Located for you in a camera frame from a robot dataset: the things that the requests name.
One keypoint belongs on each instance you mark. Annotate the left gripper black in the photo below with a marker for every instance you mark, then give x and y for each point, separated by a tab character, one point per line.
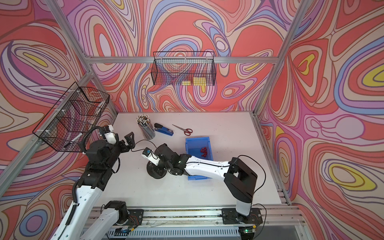
125	149

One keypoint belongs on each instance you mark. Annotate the blue plastic bin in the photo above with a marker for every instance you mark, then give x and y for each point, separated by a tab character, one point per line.
199	147

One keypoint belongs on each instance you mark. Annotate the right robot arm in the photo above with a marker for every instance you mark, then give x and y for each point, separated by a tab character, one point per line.
239	178

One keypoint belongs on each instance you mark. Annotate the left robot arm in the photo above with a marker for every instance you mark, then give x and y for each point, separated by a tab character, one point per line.
102	147

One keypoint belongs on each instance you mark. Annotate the black round screw base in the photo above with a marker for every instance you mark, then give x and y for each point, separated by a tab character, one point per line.
156	172

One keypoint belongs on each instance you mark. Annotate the metal pen cup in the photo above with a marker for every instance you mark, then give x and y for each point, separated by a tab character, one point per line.
146	126

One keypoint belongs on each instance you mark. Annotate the blue black stapler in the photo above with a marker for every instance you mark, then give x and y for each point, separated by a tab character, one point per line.
161	129

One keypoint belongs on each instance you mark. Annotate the white marker in basket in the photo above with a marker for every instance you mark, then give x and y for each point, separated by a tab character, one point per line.
73	140

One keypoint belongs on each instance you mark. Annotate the yellow sticky note pad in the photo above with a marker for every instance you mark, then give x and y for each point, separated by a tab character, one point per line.
199	81

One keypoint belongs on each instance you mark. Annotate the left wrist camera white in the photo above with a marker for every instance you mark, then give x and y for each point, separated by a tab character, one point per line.
109	135

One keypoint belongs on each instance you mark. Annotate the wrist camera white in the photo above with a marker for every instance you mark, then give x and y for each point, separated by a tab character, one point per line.
109	135
150	156

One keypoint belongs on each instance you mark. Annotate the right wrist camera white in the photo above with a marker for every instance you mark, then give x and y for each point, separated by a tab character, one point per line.
150	156

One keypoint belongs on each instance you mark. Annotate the red handled scissors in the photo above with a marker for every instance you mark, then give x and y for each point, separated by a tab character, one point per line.
187	132

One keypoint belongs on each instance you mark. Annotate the black wire basket left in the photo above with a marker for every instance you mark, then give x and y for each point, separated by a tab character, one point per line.
77	111

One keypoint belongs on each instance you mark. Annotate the black wire basket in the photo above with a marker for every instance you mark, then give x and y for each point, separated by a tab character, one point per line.
177	68
77	111

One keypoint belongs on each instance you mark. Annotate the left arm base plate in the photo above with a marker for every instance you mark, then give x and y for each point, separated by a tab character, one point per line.
132	217

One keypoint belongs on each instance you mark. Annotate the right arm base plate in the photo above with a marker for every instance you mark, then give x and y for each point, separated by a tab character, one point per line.
231	217

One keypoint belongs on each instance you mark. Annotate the black wire basket back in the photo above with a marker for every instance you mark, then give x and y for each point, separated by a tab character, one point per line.
177	68

